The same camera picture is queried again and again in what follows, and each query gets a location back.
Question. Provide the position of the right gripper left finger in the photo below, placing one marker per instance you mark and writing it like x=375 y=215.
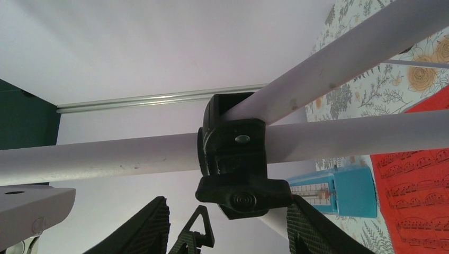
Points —
x=145 y=232

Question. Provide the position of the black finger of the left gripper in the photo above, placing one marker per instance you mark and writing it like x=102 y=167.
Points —
x=191 y=242

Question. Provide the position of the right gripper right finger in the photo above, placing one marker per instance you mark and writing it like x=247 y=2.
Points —
x=309 y=231

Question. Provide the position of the red sheet music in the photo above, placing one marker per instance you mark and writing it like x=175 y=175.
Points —
x=412 y=182

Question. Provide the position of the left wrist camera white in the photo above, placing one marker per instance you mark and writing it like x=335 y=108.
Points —
x=28 y=210

